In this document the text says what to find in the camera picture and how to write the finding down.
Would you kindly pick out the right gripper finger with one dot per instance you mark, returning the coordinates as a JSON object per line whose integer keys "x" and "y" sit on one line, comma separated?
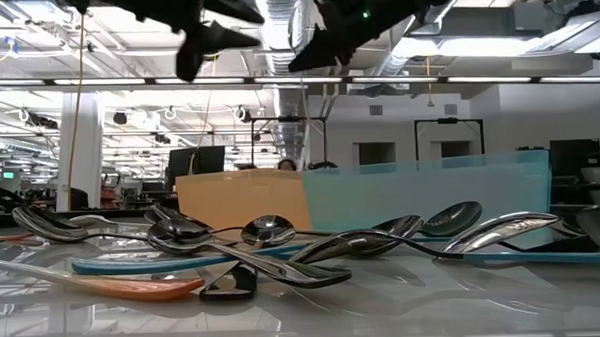
{"x": 321, "y": 55}

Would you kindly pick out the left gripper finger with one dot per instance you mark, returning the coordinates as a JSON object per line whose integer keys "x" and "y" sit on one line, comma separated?
{"x": 229, "y": 8}
{"x": 210, "y": 39}

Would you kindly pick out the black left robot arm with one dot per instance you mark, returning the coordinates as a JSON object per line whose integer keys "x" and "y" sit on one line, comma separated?
{"x": 99, "y": 1}

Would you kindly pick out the black light strip bar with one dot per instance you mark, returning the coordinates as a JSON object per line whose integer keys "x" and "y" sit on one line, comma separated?
{"x": 297, "y": 80}

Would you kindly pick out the ceiling light panel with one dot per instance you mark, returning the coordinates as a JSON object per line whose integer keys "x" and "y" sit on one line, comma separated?
{"x": 476, "y": 47}
{"x": 575, "y": 34}

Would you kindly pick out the black computer monitor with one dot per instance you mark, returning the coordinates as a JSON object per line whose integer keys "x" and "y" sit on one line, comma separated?
{"x": 200, "y": 162}

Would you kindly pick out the teal plastic tray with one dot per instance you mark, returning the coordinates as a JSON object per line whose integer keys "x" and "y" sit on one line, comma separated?
{"x": 406, "y": 190}

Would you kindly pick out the orange plastic tray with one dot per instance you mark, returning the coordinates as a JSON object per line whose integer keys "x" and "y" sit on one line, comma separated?
{"x": 241, "y": 195}

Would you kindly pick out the white pillar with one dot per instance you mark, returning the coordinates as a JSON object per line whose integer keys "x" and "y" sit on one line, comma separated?
{"x": 82, "y": 161}

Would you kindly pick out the green exit sign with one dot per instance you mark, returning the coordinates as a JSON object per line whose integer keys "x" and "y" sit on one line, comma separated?
{"x": 8, "y": 174}

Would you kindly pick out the corrugated silver ventilation duct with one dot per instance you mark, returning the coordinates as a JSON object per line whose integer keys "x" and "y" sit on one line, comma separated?
{"x": 284, "y": 89}

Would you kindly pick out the smooth silver ventilation duct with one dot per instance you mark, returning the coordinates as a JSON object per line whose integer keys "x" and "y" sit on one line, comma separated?
{"x": 401, "y": 55}

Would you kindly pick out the black rig frame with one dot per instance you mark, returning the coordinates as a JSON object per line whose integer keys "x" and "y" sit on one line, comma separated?
{"x": 288, "y": 119}
{"x": 448, "y": 120}

